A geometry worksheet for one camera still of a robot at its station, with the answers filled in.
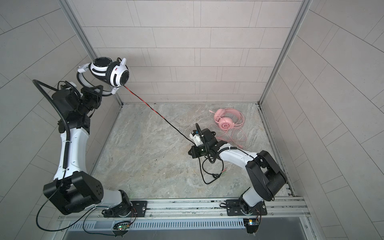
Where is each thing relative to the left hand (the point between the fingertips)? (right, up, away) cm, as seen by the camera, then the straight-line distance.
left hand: (104, 82), depth 67 cm
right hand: (+37, -37, +16) cm, 55 cm away
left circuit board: (+11, -63, -4) cm, 64 cm away
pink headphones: (+63, -17, +31) cm, 72 cm away
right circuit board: (+68, -66, +1) cm, 94 cm away
